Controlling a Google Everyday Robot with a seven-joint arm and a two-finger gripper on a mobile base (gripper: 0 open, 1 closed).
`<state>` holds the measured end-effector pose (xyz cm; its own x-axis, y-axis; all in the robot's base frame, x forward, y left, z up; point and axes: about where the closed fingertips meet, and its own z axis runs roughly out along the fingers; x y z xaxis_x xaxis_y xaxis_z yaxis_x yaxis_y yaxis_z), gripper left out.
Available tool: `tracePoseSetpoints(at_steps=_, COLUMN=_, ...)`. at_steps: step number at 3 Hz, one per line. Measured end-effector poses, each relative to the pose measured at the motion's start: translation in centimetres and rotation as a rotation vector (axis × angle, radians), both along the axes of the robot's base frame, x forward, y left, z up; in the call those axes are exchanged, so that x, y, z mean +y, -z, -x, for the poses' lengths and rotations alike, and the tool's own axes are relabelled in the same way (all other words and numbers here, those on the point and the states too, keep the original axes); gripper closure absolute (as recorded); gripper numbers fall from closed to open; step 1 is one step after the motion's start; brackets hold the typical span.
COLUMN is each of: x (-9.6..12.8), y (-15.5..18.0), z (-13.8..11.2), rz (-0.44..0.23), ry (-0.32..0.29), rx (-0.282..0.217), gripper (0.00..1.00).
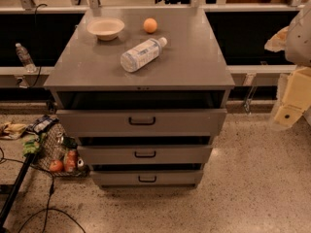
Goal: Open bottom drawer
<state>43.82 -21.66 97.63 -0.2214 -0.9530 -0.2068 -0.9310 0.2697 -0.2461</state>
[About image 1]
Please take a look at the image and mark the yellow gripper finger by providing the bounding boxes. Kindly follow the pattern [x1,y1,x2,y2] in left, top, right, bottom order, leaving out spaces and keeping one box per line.
[274,106,302,127]

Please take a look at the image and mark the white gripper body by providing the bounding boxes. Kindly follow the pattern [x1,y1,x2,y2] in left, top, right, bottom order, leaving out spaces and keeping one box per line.
[282,67,311,112]

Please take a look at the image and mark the grey bottom drawer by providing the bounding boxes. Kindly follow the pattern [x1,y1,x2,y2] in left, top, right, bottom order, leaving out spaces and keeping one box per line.
[90,170,203,186]

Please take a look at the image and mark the grey drawer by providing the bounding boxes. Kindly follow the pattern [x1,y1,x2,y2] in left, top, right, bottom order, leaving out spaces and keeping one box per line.
[90,170,203,186]
[57,109,226,137]
[78,145,212,165]

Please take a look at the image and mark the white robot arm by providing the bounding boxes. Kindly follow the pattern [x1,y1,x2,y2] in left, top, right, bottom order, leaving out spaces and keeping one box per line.
[273,2,311,128]

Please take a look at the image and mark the grey top drawer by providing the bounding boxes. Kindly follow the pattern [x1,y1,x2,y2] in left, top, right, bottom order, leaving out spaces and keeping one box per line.
[57,109,226,137]

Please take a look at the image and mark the grey middle drawer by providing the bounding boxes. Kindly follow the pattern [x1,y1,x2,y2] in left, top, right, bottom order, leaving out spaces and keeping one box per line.
[78,145,212,165]

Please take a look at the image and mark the grey drawer cabinet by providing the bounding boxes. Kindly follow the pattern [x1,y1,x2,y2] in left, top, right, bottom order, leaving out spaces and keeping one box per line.
[43,7,236,190]

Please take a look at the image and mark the orange fruit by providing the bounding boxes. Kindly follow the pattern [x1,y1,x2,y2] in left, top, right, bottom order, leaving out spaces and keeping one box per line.
[143,18,157,34]

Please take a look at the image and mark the lying clear plastic bottle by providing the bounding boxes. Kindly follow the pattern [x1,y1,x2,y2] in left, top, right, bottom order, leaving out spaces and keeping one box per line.
[121,37,167,73]

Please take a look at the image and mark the beige bowl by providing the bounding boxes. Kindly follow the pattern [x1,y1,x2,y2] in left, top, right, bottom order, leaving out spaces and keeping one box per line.
[86,17,124,41]

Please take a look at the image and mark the small soda can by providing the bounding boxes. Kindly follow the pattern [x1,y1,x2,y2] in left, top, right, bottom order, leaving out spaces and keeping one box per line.
[77,157,86,171]

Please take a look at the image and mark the red snack can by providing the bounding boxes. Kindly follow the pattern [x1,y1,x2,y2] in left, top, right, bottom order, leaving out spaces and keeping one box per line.
[64,150,78,173]

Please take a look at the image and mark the red tomato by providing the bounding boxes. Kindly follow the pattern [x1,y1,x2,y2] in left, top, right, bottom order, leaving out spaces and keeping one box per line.
[50,159,63,173]

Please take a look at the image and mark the blue chip bag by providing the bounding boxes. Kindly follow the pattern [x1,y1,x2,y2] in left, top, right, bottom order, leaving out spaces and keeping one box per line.
[26,115,58,134]

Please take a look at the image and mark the green snack bag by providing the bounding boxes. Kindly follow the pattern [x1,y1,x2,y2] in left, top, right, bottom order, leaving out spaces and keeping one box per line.
[22,133,47,156]

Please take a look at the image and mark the black pole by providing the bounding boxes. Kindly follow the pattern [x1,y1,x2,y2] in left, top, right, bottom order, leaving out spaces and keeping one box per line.
[0,153,35,233]

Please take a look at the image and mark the standing small water bottle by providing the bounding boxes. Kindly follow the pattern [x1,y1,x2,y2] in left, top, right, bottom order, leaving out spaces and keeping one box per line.
[16,43,37,73]

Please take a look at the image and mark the wire mesh basket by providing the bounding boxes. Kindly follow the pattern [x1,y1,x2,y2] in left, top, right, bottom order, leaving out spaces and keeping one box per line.
[36,123,88,178]

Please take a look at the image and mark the metal railing frame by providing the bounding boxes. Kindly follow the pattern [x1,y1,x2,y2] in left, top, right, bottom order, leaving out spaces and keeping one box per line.
[0,0,311,89]

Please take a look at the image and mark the black floor cable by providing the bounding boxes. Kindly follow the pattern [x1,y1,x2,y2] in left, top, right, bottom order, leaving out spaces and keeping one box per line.
[0,146,86,233]

